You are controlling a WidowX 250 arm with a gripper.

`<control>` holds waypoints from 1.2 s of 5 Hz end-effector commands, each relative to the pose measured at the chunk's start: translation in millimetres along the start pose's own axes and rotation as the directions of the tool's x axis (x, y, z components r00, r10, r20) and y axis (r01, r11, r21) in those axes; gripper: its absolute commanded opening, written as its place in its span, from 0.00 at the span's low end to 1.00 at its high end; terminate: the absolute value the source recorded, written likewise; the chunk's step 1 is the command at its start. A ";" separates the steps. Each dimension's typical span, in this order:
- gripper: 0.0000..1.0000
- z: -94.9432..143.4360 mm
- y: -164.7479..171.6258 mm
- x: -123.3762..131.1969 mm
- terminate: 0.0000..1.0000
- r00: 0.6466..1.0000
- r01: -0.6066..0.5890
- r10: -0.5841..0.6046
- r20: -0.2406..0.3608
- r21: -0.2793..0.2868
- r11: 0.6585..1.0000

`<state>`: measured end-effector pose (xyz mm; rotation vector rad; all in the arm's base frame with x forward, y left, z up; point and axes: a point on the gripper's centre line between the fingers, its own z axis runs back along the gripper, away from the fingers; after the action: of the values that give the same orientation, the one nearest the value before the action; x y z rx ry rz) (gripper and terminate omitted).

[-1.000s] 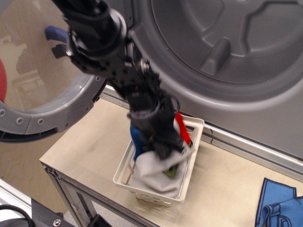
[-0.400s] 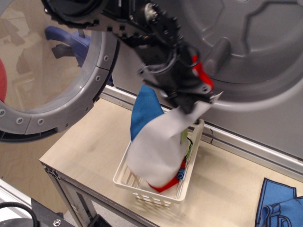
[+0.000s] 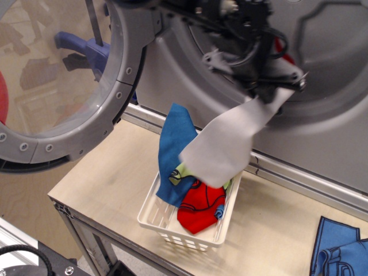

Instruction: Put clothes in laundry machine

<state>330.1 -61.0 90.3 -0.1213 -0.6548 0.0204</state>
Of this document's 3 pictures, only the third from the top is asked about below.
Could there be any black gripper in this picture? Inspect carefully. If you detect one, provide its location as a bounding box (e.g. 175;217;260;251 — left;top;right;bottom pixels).
202;34;306;104

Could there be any grey cloth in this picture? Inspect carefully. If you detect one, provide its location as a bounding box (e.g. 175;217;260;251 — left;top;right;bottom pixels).
179;88;294;188

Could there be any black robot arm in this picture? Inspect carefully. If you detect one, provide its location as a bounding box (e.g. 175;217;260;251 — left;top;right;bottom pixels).
116;1;306;104

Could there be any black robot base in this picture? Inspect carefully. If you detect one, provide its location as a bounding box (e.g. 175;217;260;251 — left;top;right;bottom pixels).
1;244;89;275

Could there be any grey toy washing machine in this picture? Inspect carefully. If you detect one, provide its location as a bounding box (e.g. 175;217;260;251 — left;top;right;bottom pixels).
137;1;367;219

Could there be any white plastic laundry basket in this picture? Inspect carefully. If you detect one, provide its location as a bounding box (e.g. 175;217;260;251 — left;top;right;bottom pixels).
137;173;242;251

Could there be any dark blue cloth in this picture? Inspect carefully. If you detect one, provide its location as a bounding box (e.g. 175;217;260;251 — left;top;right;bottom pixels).
156;103;197;207

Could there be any lime green cloth garment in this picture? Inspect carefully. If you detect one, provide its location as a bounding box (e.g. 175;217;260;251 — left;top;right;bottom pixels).
168;162;233;190

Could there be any red cloth garment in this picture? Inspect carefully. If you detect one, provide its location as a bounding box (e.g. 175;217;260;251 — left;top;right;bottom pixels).
177;180;226;235

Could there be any round transparent washer door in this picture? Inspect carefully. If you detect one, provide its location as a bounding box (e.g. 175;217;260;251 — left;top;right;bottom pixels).
1;1;161;174

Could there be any light blue cloth garment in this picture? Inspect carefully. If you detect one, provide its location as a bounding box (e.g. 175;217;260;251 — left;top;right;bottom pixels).
309;216;367;276

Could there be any red round object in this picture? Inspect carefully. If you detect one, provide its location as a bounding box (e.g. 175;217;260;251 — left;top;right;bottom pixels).
0;72;9;125

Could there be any blue clamp handle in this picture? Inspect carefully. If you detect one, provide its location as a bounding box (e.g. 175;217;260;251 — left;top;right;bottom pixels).
54;32;110;75

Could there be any aluminium table frame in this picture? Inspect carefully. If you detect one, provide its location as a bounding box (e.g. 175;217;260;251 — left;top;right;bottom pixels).
51;196;189;275

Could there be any black braided cable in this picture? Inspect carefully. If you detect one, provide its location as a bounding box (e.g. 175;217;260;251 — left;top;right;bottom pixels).
0;244;54;276

